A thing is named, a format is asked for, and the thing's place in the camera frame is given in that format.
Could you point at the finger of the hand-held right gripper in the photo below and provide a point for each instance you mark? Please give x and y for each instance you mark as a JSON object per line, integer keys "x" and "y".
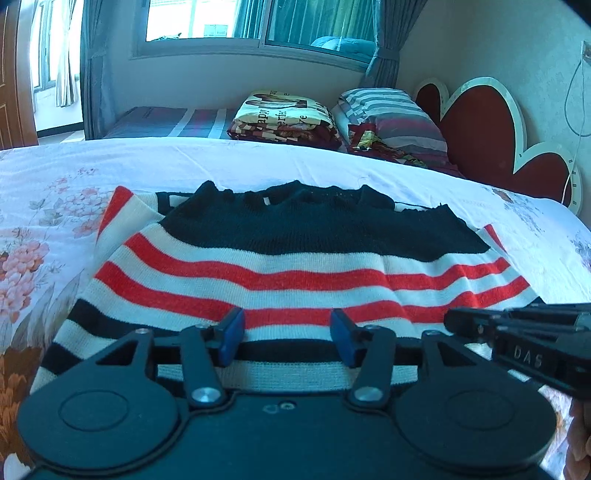
{"x": 471, "y": 323}

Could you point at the striped pillow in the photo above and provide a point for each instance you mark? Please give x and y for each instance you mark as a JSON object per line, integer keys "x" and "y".
{"x": 397, "y": 120}

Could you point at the grey-blue window curtain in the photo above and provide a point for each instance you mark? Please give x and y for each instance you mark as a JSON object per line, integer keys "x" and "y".
{"x": 392, "y": 46}
{"x": 97, "y": 69}

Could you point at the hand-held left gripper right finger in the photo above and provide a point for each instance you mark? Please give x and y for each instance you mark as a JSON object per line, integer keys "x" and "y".
{"x": 344, "y": 337}

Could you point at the folded printed blanket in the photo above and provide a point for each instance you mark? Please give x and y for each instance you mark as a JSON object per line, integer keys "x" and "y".
{"x": 281, "y": 115}

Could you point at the blue bedding behind window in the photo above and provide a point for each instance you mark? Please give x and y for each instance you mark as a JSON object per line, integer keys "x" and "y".
{"x": 344, "y": 46}

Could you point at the sliding glass window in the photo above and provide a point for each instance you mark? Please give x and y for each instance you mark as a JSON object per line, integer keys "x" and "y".
{"x": 207, "y": 23}

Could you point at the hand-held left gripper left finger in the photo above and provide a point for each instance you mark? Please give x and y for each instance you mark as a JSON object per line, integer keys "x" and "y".
{"x": 231, "y": 339}

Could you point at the bed with floral sheet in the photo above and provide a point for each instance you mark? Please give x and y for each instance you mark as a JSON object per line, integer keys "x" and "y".
{"x": 277, "y": 161}

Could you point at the brown wooden door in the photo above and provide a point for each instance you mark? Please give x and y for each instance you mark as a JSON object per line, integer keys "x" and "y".
{"x": 14, "y": 83}

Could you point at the white sheer curtain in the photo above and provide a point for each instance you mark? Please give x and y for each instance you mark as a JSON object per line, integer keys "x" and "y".
{"x": 64, "y": 55}

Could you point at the red printed cloth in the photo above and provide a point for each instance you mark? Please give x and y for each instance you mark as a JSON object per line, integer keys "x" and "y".
{"x": 374, "y": 143}

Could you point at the red and white headboard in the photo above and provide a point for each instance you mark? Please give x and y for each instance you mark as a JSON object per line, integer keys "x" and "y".
{"x": 480, "y": 129}

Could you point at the striped knit sweater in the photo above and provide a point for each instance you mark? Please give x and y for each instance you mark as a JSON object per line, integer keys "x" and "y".
{"x": 295, "y": 277}

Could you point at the striped grey mattress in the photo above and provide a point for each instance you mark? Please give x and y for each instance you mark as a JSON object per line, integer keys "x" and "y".
{"x": 157, "y": 122}

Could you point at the person's right hand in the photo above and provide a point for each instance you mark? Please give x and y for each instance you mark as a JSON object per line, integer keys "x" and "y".
{"x": 581, "y": 438}

